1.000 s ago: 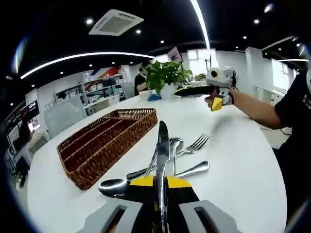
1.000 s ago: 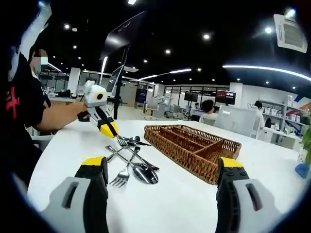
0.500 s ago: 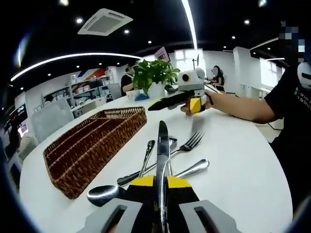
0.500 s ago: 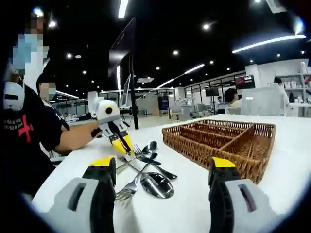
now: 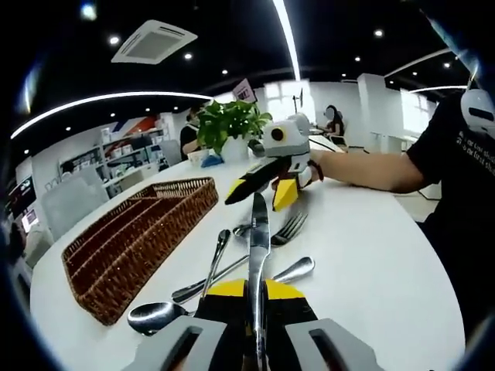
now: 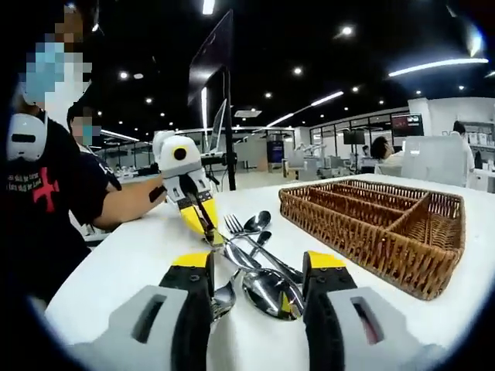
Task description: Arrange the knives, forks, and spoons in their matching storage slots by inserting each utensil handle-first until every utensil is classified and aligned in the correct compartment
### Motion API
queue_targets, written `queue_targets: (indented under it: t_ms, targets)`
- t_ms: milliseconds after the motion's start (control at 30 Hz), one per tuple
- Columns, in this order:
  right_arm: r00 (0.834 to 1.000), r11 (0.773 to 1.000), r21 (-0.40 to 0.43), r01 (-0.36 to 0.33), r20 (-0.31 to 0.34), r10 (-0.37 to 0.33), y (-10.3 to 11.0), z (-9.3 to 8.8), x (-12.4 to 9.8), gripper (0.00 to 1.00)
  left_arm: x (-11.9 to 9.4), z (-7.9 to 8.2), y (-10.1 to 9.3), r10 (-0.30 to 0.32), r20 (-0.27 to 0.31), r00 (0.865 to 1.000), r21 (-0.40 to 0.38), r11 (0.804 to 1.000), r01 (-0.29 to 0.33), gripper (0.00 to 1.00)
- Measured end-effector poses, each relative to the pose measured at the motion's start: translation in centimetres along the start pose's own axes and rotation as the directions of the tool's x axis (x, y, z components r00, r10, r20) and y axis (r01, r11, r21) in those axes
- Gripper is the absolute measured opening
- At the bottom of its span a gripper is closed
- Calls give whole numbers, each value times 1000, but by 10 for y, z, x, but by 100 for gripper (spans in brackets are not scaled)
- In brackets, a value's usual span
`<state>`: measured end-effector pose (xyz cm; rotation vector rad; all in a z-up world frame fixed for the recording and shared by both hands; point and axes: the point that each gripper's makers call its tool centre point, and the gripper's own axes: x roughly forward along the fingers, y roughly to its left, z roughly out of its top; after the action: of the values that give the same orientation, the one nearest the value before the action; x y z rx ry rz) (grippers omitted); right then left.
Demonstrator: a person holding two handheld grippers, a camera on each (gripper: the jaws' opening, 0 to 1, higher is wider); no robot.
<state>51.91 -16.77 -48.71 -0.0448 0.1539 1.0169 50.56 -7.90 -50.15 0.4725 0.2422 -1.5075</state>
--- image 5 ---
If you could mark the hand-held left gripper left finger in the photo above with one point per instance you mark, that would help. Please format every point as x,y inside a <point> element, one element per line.
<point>220,309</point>

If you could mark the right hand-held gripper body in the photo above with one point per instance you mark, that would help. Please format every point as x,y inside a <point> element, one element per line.
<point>290,143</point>

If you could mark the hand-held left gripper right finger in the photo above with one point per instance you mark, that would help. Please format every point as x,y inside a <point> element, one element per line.
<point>288,313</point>

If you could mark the steel knife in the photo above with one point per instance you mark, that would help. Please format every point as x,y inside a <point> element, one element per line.
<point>258,232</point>

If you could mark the steel spoon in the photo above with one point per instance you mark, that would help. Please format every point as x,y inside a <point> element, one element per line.
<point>151,317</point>
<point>224,237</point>
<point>241,230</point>

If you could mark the brown wicker storage tray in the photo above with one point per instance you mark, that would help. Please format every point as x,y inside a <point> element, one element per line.
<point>181,208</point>

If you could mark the person's right hand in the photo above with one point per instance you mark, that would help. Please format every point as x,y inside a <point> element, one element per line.
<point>315,166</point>

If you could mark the grey curved object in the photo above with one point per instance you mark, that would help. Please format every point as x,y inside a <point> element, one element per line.
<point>256,148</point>

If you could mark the black tripod stand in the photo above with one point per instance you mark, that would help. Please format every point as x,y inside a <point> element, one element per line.
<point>298,100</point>

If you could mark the small blue object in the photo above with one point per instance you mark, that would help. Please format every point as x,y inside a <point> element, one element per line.
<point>212,161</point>

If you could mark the white cup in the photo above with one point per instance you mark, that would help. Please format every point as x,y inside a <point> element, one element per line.
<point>198,157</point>

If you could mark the potted green plant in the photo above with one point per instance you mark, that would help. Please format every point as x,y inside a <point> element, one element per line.
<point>224,120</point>

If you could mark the pink sign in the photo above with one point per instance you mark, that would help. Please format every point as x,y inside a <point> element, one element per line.
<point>244,90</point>

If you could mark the ceiling strip light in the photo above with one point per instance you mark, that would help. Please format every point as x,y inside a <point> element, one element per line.
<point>294,58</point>
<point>135,93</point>

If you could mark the white shelf with boxes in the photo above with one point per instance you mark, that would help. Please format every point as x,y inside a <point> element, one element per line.
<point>116,150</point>

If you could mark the ceiling air conditioner unit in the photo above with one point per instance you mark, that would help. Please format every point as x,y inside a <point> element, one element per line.
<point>154,42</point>

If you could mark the person's black shirt torso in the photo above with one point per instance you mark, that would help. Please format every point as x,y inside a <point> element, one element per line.
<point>456,232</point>

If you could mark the light grey office chair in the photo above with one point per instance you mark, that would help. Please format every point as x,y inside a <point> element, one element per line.
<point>73,205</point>

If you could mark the white chest-worn device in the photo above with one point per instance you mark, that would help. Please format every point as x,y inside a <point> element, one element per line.
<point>473,100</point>

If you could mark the dark red wall screen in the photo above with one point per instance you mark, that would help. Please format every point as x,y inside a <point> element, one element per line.
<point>21,195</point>

